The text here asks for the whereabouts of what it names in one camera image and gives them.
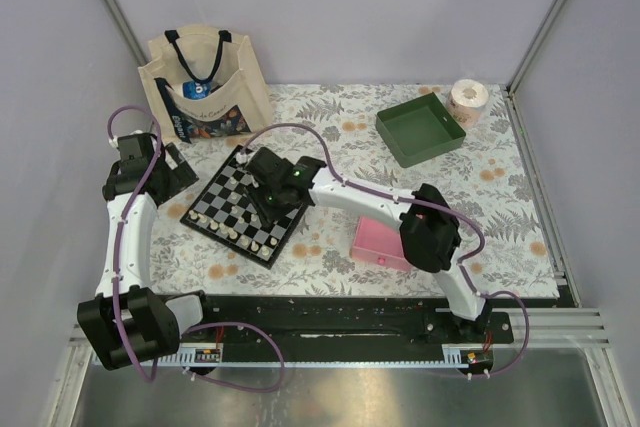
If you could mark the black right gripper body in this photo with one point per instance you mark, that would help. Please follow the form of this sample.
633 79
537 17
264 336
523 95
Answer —
270 204

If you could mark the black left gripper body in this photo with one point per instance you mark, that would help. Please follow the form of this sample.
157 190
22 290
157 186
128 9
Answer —
174 180

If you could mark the black white chess board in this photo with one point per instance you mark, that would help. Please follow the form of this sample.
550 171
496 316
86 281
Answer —
223 213

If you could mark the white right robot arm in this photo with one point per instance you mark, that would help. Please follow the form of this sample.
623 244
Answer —
428 228

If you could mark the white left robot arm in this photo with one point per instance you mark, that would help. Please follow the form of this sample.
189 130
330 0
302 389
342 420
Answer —
126 322

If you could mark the blue white packet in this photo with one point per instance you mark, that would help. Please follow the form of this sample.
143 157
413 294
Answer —
193 90

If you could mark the cream canvas tote bag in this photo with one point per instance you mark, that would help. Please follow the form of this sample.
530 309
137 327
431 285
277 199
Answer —
203 82

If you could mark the pink plastic tray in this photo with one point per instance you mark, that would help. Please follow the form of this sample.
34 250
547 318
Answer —
376 243

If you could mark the floral table cloth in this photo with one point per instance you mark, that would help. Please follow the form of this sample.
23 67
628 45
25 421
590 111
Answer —
504 248

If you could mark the green plastic tray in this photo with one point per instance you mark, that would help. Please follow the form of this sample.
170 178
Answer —
419 130

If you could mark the toilet paper roll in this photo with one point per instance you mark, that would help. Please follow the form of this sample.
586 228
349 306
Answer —
466 102

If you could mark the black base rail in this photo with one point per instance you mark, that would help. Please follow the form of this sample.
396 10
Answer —
241 319

